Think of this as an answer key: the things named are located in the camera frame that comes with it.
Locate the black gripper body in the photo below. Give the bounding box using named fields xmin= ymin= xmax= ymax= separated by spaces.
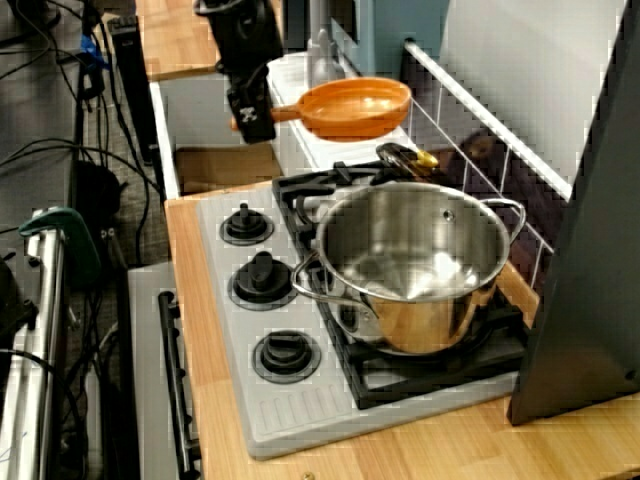
xmin=217 ymin=61 xmax=275 ymax=99

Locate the orange toy frying pan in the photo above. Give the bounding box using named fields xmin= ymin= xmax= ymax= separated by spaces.
xmin=229 ymin=77 xmax=413 ymax=144

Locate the brown lid with yellow knob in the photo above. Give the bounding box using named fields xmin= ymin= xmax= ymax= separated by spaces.
xmin=374 ymin=142 xmax=442 ymax=180

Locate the white toy sink basin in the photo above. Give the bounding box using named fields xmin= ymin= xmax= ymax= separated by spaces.
xmin=149 ymin=52 xmax=421 ymax=201

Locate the brown cardboard sheet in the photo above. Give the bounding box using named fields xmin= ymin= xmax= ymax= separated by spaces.
xmin=174 ymin=142 xmax=284 ymax=195

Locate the grey toy faucet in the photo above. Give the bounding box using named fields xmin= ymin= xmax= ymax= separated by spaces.
xmin=305 ymin=0 xmax=347 ymax=90

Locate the black stove knob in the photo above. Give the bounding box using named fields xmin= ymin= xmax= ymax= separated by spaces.
xmin=228 ymin=249 xmax=300 ymax=312
xmin=219 ymin=203 xmax=275 ymax=246
xmin=251 ymin=329 xmax=323 ymax=385

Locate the black upright bar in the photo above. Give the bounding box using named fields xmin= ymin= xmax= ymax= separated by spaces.
xmin=108 ymin=14 xmax=161 ymax=166

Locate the teal box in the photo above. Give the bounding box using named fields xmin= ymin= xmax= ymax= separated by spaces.
xmin=329 ymin=0 xmax=451 ymax=91

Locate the blue tape piece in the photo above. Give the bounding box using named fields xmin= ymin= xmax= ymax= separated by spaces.
xmin=82 ymin=35 xmax=110 ymax=71

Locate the black equipment base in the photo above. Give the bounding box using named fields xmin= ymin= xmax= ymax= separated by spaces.
xmin=74 ymin=159 xmax=124 ymax=221

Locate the green clamp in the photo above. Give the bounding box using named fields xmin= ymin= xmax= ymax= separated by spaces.
xmin=18 ymin=207 xmax=104 ymax=289

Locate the grey toy oven door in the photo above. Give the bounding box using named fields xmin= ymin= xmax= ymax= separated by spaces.
xmin=127 ymin=262 xmax=201 ymax=480

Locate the stainless steel pot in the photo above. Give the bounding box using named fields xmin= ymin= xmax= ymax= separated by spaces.
xmin=291 ymin=182 xmax=527 ymax=357

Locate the grey toy stove plate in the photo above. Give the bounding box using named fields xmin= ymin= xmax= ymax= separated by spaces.
xmin=194 ymin=187 xmax=521 ymax=460

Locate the black device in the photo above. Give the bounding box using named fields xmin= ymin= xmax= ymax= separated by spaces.
xmin=0 ymin=254 xmax=40 ymax=346

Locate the black burner grate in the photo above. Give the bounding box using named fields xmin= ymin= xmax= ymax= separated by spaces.
xmin=271 ymin=158 xmax=531 ymax=411

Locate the wooden toy kitchen countertop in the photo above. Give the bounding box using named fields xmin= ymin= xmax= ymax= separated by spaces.
xmin=164 ymin=149 xmax=640 ymax=480

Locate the dark grey panel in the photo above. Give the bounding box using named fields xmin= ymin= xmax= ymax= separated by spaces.
xmin=507 ymin=0 xmax=640 ymax=426

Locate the black cable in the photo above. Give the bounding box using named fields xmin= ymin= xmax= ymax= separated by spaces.
xmin=0 ymin=139 xmax=164 ymax=251
xmin=0 ymin=0 xmax=69 ymax=81

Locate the dark tiled backsplash white rail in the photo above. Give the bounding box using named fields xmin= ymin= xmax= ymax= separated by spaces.
xmin=399 ymin=39 xmax=574 ymax=296

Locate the black oven door handle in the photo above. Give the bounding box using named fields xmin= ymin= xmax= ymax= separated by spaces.
xmin=157 ymin=290 xmax=201 ymax=476

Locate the aluminium frame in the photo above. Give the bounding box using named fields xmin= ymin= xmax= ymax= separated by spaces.
xmin=0 ymin=209 xmax=66 ymax=480

